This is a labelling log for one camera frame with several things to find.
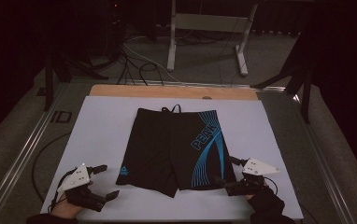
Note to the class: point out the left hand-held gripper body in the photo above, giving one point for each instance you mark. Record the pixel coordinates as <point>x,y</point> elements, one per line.
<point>79,183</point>

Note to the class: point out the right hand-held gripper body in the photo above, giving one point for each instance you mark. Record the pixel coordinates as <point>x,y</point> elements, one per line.
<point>251,179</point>

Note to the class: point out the person's right hand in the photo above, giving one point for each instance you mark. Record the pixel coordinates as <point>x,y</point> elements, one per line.
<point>250,196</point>

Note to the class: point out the person's left hand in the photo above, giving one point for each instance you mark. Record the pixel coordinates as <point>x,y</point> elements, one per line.
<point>65,210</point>

